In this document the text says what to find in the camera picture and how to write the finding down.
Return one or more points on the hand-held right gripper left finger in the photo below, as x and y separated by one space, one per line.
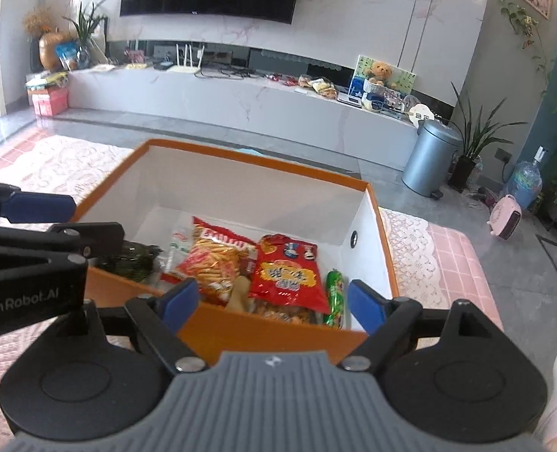
184 299

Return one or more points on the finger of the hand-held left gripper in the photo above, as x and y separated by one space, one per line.
94 240
38 207

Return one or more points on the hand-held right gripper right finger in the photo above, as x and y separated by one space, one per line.
366 302

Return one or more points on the green sausage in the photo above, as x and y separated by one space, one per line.
335 296

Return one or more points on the dark green pickle packet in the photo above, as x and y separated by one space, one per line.
132 261

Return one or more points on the red yellow fries snack packet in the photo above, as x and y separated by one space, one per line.
212 259

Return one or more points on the clear nut snack packet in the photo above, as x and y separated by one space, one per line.
238 294

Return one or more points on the white packet with green label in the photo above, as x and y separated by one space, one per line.
180 245

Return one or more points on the red cracker snack packet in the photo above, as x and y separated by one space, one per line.
283 278

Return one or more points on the orange cardboard box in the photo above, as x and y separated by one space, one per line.
269 334

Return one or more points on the pink checked mat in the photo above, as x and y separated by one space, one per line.
462 273

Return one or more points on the red cardboard box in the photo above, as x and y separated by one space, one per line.
50 101

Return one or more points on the gold round vase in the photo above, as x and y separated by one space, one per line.
50 54

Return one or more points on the grey pedal trash can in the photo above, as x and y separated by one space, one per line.
429 160

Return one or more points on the pink space heater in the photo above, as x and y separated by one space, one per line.
506 216

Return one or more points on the long-leaf potted plant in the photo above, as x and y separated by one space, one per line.
464 169

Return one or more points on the marble television console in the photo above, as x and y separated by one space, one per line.
212 99

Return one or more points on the green plant in glass vase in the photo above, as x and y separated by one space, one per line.
87 28

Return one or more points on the dried yellow flowers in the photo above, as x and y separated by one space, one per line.
38 21

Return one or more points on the white router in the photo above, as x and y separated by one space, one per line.
184 69

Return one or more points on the blue water jug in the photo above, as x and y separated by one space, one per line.
527 181

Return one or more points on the pile of snack packets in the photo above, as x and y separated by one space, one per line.
316 85

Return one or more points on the teddy bear picture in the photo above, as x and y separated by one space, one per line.
384 80

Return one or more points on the hanging trailing vine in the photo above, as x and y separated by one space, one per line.
523 23

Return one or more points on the wall outlet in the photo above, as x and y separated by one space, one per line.
503 154

